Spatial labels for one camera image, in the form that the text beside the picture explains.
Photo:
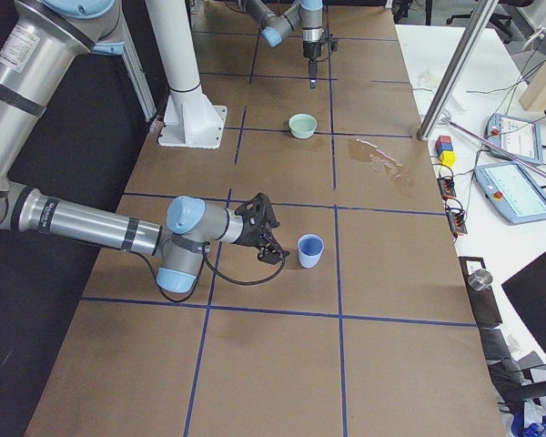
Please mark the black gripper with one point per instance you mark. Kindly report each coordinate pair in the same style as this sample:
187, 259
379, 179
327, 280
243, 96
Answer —
311, 50
250, 237

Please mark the white pedestal column base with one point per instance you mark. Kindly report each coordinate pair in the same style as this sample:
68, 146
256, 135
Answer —
190, 119

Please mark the light blue paper cup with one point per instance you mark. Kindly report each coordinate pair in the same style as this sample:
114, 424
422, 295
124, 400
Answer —
310, 249

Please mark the black computer monitor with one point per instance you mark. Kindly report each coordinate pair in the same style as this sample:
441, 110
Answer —
526, 290

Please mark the aluminium frame post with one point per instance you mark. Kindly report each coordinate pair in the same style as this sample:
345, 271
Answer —
468, 41

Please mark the red blue yellow block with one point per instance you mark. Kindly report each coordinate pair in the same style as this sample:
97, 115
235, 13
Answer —
445, 151

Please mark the teach pendant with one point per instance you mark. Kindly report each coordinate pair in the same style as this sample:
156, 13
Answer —
512, 192
517, 136

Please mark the mint green bowl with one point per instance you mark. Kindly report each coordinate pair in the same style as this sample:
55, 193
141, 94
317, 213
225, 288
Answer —
302, 126

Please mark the orange black connector board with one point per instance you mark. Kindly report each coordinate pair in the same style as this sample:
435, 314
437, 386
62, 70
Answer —
454, 210

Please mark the near teach pendant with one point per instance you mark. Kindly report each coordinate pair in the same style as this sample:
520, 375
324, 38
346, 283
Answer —
512, 192

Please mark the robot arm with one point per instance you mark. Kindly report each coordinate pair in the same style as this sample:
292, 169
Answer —
71, 126
276, 28

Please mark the far teach pendant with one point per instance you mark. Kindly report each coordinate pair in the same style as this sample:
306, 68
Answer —
517, 136

